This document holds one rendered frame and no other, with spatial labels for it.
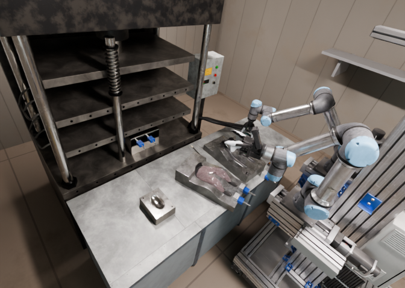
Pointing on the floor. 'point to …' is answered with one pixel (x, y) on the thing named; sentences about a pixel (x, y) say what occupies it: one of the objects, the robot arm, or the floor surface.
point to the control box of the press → (214, 72)
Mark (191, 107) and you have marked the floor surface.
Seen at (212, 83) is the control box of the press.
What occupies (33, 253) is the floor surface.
